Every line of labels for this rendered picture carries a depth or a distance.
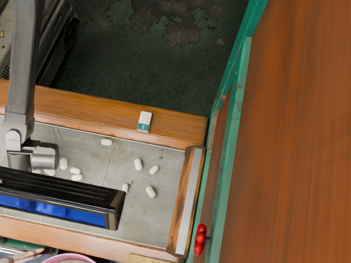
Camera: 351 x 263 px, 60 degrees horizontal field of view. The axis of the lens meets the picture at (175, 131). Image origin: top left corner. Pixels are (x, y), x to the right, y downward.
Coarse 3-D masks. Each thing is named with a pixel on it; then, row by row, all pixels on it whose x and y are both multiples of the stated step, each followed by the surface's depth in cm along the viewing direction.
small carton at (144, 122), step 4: (144, 112) 95; (148, 112) 95; (140, 116) 94; (144, 116) 94; (148, 116) 94; (140, 120) 94; (144, 120) 94; (148, 120) 94; (140, 124) 94; (144, 124) 94; (148, 124) 94; (140, 128) 93; (144, 128) 93; (148, 128) 94
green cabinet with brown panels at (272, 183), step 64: (256, 0) 40; (320, 0) 20; (256, 64) 39; (320, 64) 18; (256, 128) 31; (320, 128) 16; (256, 192) 27; (320, 192) 15; (192, 256) 76; (256, 256) 23; (320, 256) 13
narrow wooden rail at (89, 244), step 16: (0, 224) 88; (16, 224) 88; (32, 224) 88; (32, 240) 87; (48, 240) 87; (64, 240) 87; (80, 240) 87; (96, 240) 87; (112, 240) 87; (96, 256) 86; (112, 256) 86; (128, 256) 86; (160, 256) 86
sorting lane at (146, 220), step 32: (0, 128) 98; (64, 128) 98; (0, 160) 95; (96, 160) 95; (128, 160) 95; (160, 160) 95; (128, 192) 93; (160, 192) 93; (64, 224) 90; (128, 224) 90; (160, 224) 90
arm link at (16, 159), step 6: (6, 150) 80; (24, 150) 80; (30, 150) 81; (12, 156) 79; (18, 156) 79; (24, 156) 80; (30, 156) 80; (12, 162) 79; (18, 162) 80; (24, 162) 80; (30, 162) 83; (12, 168) 80; (18, 168) 80; (24, 168) 81
